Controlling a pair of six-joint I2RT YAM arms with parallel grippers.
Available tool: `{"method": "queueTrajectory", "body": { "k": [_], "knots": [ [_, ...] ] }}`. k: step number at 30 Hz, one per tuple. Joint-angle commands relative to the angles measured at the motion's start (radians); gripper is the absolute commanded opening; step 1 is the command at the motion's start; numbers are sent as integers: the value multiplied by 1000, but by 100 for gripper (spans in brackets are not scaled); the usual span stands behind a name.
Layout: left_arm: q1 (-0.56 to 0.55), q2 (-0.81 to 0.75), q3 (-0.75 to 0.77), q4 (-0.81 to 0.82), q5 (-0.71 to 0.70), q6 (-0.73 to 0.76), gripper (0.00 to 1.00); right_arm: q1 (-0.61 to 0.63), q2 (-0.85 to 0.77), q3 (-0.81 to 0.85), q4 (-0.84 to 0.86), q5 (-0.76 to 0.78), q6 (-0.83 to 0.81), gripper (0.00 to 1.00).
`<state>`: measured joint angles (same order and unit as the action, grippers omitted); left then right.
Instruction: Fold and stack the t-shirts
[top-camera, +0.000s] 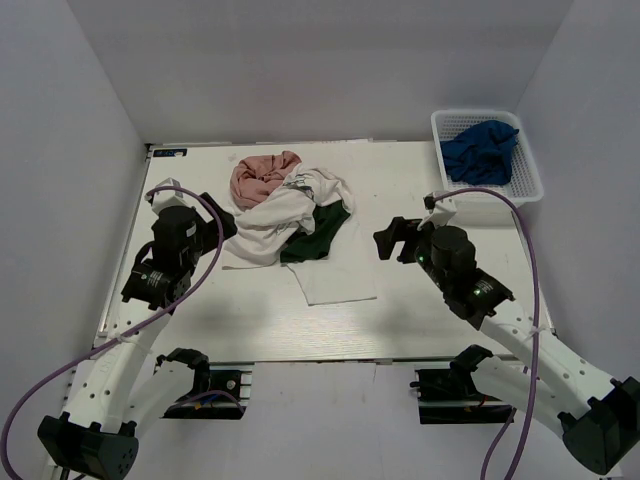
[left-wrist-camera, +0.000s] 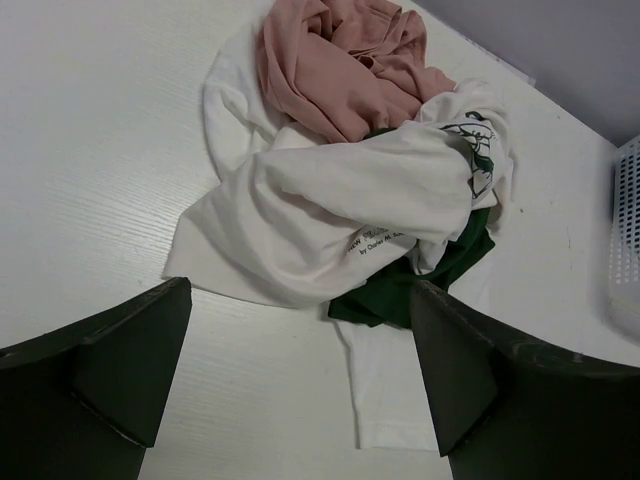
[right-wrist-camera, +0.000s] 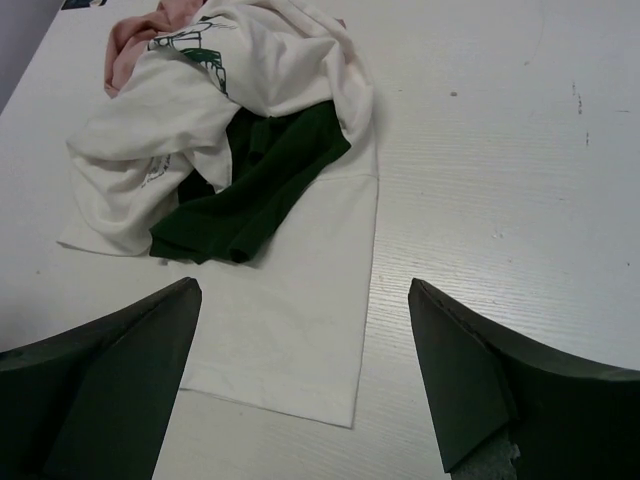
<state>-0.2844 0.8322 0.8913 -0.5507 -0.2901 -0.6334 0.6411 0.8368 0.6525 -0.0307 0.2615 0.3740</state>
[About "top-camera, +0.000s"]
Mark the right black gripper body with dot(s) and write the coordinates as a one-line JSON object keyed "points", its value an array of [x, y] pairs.
{"points": [[404, 240]]}

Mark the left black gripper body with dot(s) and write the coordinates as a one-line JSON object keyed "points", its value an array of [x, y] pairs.
{"points": [[209, 226]]}

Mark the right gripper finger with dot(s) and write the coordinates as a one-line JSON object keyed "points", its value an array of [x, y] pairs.
{"points": [[385, 241], [403, 226]]}

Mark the white printed t shirt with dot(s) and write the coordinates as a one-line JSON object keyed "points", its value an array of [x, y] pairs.
{"points": [[343, 276]]}

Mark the pink t shirt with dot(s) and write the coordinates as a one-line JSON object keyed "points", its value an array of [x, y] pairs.
{"points": [[254, 178]]}

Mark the dark green t shirt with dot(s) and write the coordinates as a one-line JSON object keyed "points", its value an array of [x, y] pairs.
{"points": [[301, 246]]}

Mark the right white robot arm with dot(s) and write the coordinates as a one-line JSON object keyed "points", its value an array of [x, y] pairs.
{"points": [[595, 415]]}

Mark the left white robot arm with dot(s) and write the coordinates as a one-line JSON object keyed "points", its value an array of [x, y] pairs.
{"points": [[98, 432]]}

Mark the blue table label sticker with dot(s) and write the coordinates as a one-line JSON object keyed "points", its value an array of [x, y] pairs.
{"points": [[169, 152]]}

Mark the blue t shirt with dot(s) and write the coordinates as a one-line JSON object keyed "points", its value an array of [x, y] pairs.
{"points": [[482, 154]]}

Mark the white plastic basket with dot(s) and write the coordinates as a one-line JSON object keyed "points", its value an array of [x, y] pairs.
{"points": [[525, 185]]}

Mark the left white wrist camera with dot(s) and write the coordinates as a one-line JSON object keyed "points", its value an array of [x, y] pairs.
{"points": [[167, 198]]}

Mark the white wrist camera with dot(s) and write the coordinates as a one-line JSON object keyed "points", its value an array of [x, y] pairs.
{"points": [[440, 209], [167, 198]]}

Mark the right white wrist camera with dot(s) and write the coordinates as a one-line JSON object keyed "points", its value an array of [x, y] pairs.
{"points": [[440, 209]]}

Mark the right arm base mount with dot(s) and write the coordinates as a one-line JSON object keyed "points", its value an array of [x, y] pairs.
{"points": [[441, 402]]}

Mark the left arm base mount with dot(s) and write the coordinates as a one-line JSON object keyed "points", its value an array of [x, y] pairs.
{"points": [[223, 395]]}

